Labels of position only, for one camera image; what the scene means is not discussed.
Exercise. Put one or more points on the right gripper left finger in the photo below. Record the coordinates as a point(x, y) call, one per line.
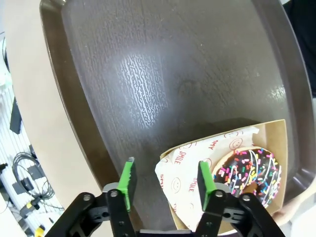
point(116, 214)

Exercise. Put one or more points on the dark brown serving tray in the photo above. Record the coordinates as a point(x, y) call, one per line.
point(172, 74)

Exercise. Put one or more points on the white printed paper liner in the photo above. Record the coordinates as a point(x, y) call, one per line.
point(177, 177)

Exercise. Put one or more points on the chocolate donut with sprinkles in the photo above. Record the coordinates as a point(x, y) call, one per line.
point(234, 170)

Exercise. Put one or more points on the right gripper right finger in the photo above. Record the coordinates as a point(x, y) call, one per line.
point(214, 217)

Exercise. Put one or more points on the person's left hand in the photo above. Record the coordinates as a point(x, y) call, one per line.
point(296, 207)

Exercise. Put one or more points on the person in black shirt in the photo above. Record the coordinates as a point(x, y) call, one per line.
point(306, 37)

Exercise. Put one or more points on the black flat bracket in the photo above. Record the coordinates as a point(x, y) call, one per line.
point(16, 118)

